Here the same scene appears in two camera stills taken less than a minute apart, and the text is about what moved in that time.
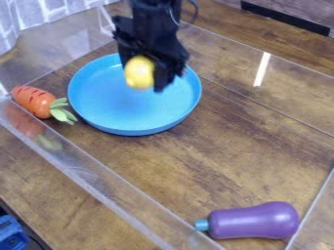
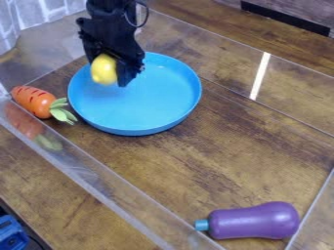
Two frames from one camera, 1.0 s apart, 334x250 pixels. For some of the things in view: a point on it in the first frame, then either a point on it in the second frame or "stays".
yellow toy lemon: [139, 71] -> [103, 68]
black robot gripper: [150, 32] -> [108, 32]
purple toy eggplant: [270, 220] stays
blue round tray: [131, 110] stays
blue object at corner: [14, 238] stays
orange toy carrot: [42, 104] stays
